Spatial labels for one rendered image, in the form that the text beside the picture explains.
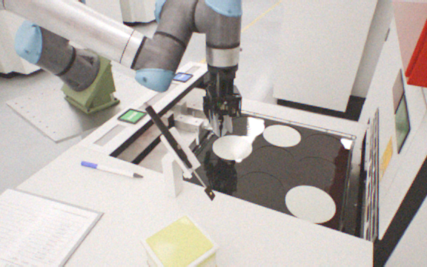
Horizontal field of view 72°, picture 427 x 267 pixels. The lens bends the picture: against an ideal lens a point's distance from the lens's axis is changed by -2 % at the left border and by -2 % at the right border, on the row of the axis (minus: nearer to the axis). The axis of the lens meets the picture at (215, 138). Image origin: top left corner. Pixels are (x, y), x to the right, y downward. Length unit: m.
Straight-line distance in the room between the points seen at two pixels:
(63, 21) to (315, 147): 0.63
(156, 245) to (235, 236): 0.14
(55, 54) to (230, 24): 0.62
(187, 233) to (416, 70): 0.33
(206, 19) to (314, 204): 0.43
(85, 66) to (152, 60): 0.52
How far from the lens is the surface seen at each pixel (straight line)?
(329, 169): 0.75
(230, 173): 0.69
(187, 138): 0.83
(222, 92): 0.68
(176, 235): 0.41
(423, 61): 0.38
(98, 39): 0.63
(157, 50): 0.63
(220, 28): 0.62
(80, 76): 1.11
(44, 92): 1.38
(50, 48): 1.06
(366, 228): 0.59
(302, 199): 0.66
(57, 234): 0.55
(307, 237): 0.51
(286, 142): 0.80
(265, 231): 0.51
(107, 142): 0.73
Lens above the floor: 1.37
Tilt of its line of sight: 36 degrees down
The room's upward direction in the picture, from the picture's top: straight up
